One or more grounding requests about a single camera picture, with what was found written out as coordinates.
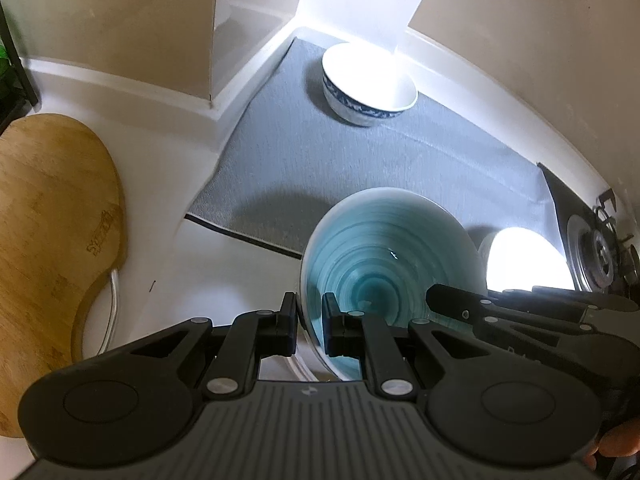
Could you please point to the white plate floral print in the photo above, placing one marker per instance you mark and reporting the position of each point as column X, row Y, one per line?
column 521, row 259

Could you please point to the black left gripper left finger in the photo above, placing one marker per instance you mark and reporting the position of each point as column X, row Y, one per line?
column 134, row 401

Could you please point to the grey drying mat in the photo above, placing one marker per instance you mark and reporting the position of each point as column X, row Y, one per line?
column 290, row 159

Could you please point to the person right hand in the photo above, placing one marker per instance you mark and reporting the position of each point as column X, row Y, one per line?
column 621, row 441

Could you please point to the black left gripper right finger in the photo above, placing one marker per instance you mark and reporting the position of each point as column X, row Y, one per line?
column 486, row 402

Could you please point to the white bowl blue pattern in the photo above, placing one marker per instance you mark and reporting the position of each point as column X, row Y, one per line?
column 366, row 85

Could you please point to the wooden cutting board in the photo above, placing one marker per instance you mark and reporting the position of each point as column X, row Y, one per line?
column 63, row 229

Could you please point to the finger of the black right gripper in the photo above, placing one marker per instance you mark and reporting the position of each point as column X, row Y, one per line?
column 521, row 307
column 598, row 299

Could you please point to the black wire shelf rack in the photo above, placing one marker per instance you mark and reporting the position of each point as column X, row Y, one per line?
column 18, row 95

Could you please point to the teal glazed ceramic bowl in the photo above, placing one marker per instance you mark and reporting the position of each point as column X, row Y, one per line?
column 378, row 251

